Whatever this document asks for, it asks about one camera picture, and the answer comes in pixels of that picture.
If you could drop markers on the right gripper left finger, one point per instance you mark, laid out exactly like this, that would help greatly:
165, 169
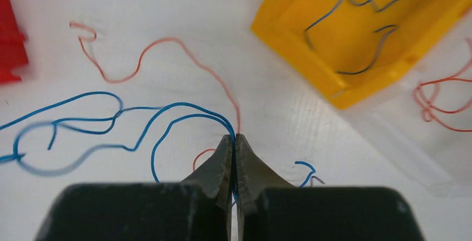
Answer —
214, 176

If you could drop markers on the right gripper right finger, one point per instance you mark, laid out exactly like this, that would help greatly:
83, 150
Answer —
252, 176

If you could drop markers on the orange plastic bin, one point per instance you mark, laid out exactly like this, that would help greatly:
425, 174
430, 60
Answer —
351, 49

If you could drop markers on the white plastic bin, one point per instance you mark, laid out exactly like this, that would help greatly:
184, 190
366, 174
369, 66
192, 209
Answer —
422, 123

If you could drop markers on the red plastic bin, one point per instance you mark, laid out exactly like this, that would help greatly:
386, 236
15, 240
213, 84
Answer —
13, 53

